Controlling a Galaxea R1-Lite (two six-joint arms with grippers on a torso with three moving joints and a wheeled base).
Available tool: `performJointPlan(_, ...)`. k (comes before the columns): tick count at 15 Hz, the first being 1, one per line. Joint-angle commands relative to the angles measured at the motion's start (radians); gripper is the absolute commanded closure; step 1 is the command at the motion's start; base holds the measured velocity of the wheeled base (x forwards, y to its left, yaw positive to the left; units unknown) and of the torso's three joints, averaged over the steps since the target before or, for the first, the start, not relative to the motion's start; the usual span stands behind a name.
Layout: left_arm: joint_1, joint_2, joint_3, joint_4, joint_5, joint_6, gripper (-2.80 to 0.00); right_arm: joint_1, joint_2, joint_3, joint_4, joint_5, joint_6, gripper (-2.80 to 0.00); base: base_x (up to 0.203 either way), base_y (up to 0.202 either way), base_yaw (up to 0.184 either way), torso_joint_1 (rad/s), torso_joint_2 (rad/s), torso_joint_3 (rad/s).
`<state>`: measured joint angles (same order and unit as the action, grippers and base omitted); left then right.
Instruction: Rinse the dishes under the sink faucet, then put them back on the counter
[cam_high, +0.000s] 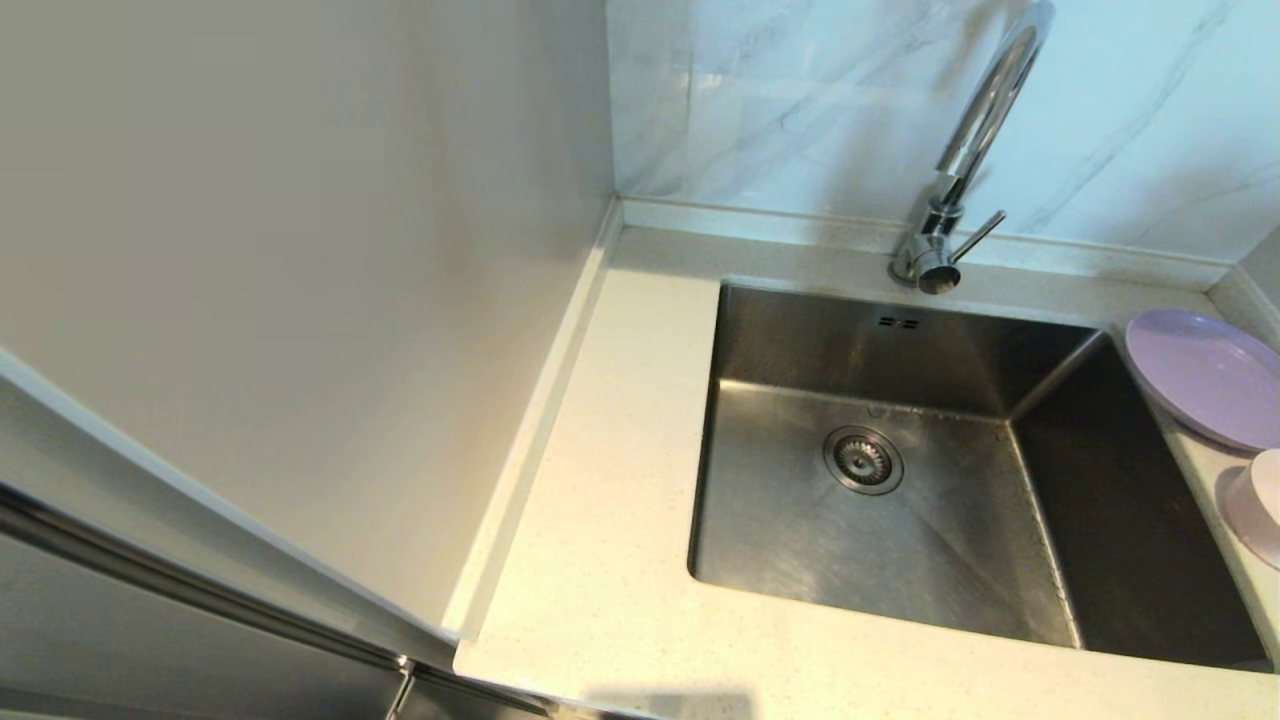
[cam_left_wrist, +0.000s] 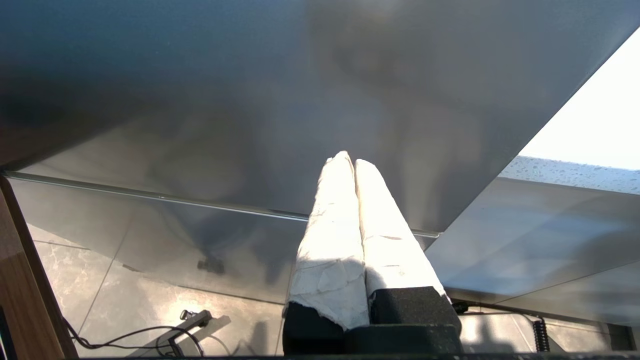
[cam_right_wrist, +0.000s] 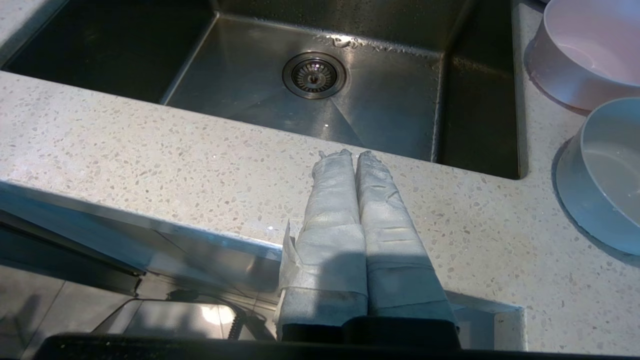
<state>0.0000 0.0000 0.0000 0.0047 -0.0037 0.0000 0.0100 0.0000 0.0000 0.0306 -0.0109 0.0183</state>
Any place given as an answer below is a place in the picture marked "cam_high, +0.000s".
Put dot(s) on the pale pink bowl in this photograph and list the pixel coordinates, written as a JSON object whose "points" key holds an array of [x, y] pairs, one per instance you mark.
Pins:
{"points": [[1262, 510]]}

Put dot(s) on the round metal drain strainer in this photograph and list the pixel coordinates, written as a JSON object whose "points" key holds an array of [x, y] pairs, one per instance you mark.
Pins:
{"points": [[863, 461]]}

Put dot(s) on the white tall cabinet side panel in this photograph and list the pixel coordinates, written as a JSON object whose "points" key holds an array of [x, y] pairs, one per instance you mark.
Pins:
{"points": [[250, 250]]}

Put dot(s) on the stainless steel appliance door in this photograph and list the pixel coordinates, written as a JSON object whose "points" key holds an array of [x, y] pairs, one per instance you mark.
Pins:
{"points": [[100, 640]]}

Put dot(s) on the lilac purple plate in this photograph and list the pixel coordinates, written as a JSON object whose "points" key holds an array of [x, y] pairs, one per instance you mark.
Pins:
{"points": [[1205, 375]]}

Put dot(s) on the chrome gooseneck faucet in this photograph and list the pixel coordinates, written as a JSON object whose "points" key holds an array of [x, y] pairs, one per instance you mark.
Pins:
{"points": [[990, 105]]}

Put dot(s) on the stainless steel sink basin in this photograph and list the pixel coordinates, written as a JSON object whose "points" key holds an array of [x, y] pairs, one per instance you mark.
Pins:
{"points": [[900, 570]]}

